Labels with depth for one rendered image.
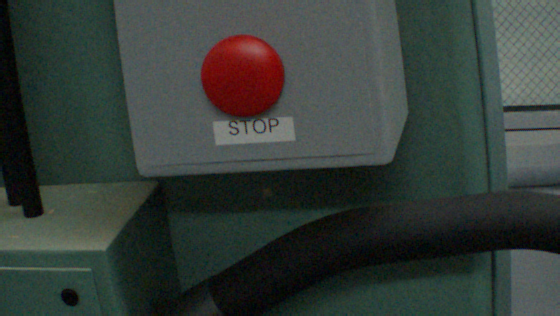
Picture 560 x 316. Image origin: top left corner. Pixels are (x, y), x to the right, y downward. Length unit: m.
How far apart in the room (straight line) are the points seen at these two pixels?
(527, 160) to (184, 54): 1.51
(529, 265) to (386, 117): 1.56
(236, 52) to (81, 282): 0.11
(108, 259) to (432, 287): 0.15
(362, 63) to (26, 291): 0.17
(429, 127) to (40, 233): 0.17
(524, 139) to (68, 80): 1.46
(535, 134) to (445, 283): 1.44
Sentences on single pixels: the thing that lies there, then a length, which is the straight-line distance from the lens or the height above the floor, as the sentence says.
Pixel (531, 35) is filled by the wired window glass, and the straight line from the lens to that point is 1.95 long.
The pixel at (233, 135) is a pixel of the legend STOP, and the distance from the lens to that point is 0.46.
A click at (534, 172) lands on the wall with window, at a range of 1.93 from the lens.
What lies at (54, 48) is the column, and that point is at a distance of 0.54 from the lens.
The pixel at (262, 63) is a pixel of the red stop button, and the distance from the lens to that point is 0.43.
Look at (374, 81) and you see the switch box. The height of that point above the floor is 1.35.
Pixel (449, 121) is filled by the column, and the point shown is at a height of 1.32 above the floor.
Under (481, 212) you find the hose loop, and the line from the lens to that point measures 0.47.
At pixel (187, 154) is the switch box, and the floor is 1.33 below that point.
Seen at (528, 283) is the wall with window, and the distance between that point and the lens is 2.02.
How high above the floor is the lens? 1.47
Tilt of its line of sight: 18 degrees down
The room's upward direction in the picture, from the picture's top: 8 degrees counter-clockwise
